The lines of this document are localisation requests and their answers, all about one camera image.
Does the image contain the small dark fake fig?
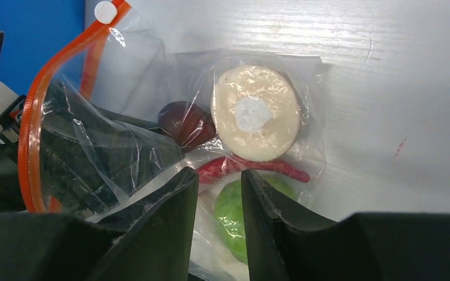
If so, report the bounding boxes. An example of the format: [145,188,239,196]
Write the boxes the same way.
[158,101,216,152]

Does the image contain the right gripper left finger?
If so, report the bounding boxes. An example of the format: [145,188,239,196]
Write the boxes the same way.
[0,167,199,280]

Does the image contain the clear zip top bag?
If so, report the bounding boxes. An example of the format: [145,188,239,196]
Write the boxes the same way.
[18,1,328,280]

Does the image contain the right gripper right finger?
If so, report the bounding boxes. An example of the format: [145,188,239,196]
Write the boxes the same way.
[241,170,450,280]

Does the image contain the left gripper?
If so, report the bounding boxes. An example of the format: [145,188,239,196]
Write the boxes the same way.
[0,83,184,217]

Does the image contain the fake mushroom slice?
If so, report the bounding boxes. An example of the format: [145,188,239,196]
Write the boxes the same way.
[211,66,301,162]

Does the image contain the blue plastic bin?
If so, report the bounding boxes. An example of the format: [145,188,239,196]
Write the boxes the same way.
[0,0,85,95]

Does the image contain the green fake bumpy vegetable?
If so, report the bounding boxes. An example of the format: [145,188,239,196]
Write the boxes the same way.
[213,174,299,266]

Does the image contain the white fake garlic piece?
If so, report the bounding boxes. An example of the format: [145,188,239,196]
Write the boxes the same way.
[189,193,250,280]

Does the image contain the fake red chili pepper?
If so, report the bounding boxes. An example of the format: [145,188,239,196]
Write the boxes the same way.
[196,156,311,184]

